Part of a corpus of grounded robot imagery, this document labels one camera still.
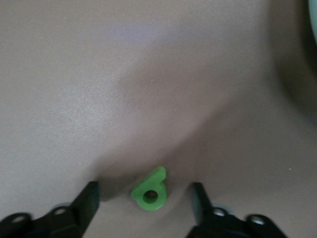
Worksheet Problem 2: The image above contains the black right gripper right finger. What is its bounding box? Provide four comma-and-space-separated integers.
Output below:
190, 181, 251, 238

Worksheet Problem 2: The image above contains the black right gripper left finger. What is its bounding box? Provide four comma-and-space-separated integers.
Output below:
32, 180, 101, 238

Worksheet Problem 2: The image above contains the green foam letter g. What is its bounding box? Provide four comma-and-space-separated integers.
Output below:
131, 165, 168, 212

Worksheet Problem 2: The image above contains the pale green plate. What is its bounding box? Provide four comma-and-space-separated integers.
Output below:
308, 0, 317, 48

